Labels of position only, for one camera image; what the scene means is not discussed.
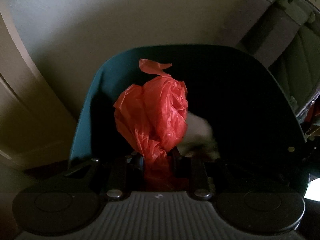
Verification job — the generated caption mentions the purple grey backpack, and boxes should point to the purple grey backpack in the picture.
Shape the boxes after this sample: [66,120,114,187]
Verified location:
[236,0,319,122]

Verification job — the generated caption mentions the red black backpack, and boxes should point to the red black backpack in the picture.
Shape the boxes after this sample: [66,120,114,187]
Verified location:
[301,98,319,132]

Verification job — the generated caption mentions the red plastic bag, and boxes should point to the red plastic bag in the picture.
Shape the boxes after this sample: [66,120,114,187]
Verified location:
[114,59,188,191]

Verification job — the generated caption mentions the white crumpled trash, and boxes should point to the white crumpled trash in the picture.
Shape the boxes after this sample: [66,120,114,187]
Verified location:
[177,112,220,160]

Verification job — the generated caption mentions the beige wooden door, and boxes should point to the beige wooden door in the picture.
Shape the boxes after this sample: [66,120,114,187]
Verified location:
[1,0,76,170]

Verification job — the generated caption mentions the dark teal trash bin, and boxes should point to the dark teal trash bin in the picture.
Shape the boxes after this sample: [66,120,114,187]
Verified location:
[70,44,309,193]

